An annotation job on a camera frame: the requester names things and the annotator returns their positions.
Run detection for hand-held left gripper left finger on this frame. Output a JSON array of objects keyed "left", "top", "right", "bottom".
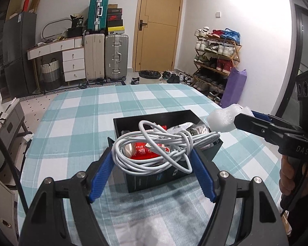
[{"left": 19, "top": 146, "right": 113, "bottom": 246}]

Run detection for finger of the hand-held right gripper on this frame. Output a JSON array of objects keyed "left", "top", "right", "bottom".
[
  {"left": 233, "top": 113, "right": 302, "bottom": 147},
  {"left": 251, "top": 110, "right": 301, "bottom": 131}
]

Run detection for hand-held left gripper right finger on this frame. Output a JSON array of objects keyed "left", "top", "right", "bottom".
[{"left": 190, "top": 149, "right": 290, "bottom": 246}]

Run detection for white foam wrap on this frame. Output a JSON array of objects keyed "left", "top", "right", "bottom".
[{"left": 207, "top": 104, "right": 254, "bottom": 134}]

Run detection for black cardboard box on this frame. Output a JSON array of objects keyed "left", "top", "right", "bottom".
[{"left": 107, "top": 109, "right": 224, "bottom": 193}]

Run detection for white cable bundle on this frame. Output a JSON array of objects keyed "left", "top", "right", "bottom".
[{"left": 111, "top": 120, "right": 221, "bottom": 174}]

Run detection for red packet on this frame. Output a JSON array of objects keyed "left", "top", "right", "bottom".
[{"left": 132, "top": 125, "right": 170, "bottom": 161}]

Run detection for person's right forearm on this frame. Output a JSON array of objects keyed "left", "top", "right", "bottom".
[{"left": 286, "top": 164, "right": 308, "bottom": 246}]

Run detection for person's right hand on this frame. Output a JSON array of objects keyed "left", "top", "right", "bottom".
[{"left": 279, "top": 156, "right": 308, "bottom": 206}]

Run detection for purple paper bag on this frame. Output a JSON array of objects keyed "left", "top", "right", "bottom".
[{"left": 220, "top": 68, "right": 247, "bottom": 108}]

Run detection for wooden shoe rack with shoes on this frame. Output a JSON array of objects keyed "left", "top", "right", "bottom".
[{"left": 194, "top": 26, "right": 242, "bottom": 103}]

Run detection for black framed glass door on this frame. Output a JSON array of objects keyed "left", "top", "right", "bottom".
[{"left": 275, "top": 4, "right": 308, "bottom": 118}]

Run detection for row of dark shoes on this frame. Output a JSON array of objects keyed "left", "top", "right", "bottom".
[{"left": 130, "top": 70, "right": 195, "bottom": 86}]

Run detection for grey metal cabinet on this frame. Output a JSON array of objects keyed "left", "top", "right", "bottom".
[{"left": 0, "top": 169, "right": 19, "bottom": 246}]

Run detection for grey small table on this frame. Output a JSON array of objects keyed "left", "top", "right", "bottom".
[{"left": 0, "top": 98, "right": 33, "bottom": 140}]

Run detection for woven laundry basket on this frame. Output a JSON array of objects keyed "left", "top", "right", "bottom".
[{"left": 40, "top": 58, "right": 61, "bottom": 91}]

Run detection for white drawer desk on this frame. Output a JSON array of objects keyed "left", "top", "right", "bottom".
[{"left": 27, "top": 37, "right": 87, "bottom": 88}]

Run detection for beige suitcase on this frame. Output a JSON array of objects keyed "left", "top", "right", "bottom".
[{"left": 84, "top": 33, "right": 106, "bottom": 81}]

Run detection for silver suitcase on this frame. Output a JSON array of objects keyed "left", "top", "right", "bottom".
[{"left": 104, "top": 34, "right": 129, "bottom": 81}]

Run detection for wooden door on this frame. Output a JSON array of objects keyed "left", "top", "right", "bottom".
[{"left": 132, "top": 0, "right": 184, "bottom": 73}]

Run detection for grey refrigerator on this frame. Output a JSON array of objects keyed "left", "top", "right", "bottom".
[{"left": 2, "top": 11, "right": 38, "bottom": 98}]

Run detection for yellow black shoe box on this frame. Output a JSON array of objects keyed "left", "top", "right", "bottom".
[{"left": 107, "top": 26, "right": 125, "bottom": 35}]

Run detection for black paper bag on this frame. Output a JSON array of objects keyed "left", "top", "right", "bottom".
[{"left": 67, "top": 15, "right": 85, "bottom": 38}]

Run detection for teal suitcase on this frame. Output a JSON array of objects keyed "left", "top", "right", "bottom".
[{"left": 88, "top": 0, "right": 110, "bottom": 34}]

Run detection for flat cardboard boxes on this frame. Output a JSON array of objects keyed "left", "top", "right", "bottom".
[{"left": 5, "top": 0, "right": 42, "bottom": 21}]

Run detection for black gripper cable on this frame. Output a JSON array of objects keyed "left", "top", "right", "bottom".
[
  {"left": 280, "top": 163, "right": 308, "bottom": 217},
  {"left": 0, "top": 127, "right": 29, "bottom": 211}
]

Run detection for oval grey frame mirror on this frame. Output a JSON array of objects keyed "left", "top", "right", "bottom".
[{"left": 42, "top": 18, "right": 73, "bottom": 41}]

